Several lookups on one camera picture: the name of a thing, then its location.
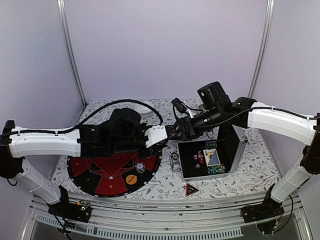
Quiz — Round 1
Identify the white ceramic bowl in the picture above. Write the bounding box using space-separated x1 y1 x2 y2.
134 103 153 117

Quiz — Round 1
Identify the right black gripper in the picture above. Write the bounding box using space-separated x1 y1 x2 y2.
170 105 224 140

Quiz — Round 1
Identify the orange big blind button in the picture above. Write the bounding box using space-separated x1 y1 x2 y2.
125 174 138 185

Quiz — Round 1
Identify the front aluminium rail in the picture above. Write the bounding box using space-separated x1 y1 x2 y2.
21 192 313 240

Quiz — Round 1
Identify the red dice group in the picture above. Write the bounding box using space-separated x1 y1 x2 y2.
193 150 205 169

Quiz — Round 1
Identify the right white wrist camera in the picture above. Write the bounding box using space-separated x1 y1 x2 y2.
171 97 202 118

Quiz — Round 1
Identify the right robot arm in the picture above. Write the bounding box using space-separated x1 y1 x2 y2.
174 81 320 218

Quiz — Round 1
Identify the lower poker chip row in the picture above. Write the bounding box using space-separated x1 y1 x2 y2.
207 164 226 175

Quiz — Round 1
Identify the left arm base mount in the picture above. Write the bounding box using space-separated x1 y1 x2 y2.
47 200 92 223

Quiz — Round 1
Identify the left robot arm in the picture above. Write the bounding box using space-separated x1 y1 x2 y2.
0 108 169 217

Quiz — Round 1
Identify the aluminium poker chip case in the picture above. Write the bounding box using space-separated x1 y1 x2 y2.
177 125 248 182

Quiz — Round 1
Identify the aluminium frame post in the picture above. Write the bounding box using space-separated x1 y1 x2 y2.
247 0 275 99
56 0 87 107

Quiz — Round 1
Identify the round red black poker mat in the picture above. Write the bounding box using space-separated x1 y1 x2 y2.
67 152 162 198

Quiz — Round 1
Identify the poker chip row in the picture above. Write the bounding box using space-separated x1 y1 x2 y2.
207 164 226 175
204 141 217 150

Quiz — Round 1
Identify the upper poker chip row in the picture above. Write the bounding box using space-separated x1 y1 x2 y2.
204 141 217 150

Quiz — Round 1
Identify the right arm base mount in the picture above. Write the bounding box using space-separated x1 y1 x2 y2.
240 198 285 223

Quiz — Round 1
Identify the boxed card deck ace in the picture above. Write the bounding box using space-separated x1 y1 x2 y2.
203 149 221 167

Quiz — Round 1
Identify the right aluminium frame post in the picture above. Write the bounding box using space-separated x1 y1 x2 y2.
247 0 275 99

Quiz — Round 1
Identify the left aluminium frame post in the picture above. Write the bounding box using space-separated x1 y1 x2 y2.
56 0 87 107

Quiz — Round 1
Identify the red black triangle card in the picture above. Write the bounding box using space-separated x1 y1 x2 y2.
185 183 200 197

